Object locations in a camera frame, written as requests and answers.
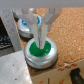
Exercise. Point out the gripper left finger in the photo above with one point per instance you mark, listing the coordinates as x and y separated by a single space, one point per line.
33 20

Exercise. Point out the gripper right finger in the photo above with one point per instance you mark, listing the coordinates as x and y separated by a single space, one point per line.
48 18

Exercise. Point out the blue button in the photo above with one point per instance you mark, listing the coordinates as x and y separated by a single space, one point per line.
24 27

